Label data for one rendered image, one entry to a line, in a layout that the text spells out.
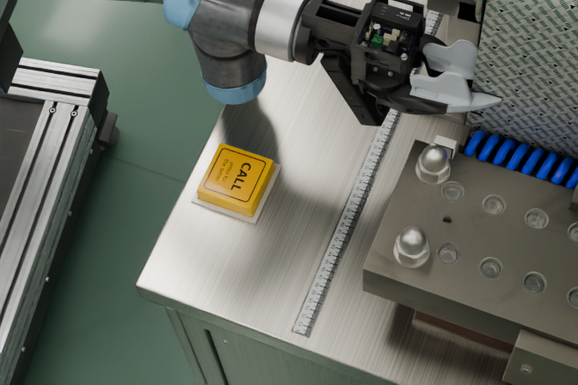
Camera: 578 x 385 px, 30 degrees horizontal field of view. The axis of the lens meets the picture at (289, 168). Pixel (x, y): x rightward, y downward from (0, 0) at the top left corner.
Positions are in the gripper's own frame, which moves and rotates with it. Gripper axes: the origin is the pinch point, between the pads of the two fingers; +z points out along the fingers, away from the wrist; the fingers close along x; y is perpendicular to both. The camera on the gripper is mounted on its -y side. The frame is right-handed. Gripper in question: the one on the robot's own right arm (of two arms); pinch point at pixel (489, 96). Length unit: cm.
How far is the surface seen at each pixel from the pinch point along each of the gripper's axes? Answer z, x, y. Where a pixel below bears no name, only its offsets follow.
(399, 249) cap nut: -3.3, -17.6, -3.9
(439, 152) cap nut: -2.9, -7.1, -1.6
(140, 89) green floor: -83, 44, -109
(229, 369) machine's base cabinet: -22, -26, -40
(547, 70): 4.8, -0.2, 7.8
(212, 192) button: -27.4, -13.0, -16.5
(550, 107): 6.0, -0.2, 1.7
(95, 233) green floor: -76, 8, -109
